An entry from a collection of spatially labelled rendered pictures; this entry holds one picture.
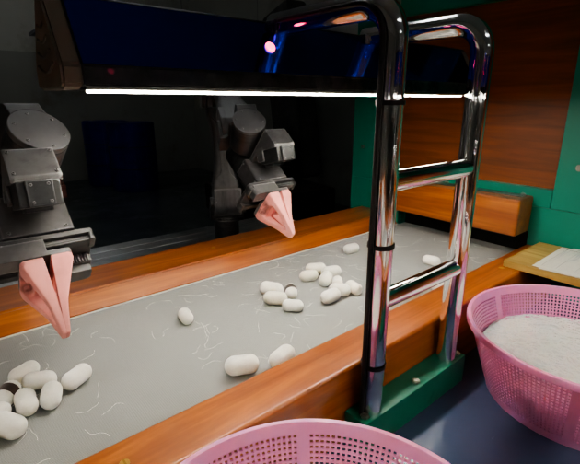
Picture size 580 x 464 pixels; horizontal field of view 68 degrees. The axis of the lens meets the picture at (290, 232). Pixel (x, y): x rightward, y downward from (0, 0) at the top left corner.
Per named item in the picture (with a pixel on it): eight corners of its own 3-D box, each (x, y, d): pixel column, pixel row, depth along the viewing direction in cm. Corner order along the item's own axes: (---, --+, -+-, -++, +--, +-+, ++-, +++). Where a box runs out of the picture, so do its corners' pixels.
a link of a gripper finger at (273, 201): (321, 218, 74) (295, 179, 78) (290, 226, 70) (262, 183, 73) (304, 241, 79) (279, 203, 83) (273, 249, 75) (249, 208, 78)
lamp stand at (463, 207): (257, 373, 59) (247, 12, 46) (354, 326, 71) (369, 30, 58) (364, 457, 45) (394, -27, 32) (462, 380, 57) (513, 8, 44)
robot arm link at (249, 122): (279, 132, 72) (266, 83, 78) (228, 133, 70) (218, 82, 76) (269, 175, 82) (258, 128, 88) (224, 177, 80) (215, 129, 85)
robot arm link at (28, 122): (97, 145, 47) (40, 69, 49) (13, 154, 40) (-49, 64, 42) (67, 213, 53) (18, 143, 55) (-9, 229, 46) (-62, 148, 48)
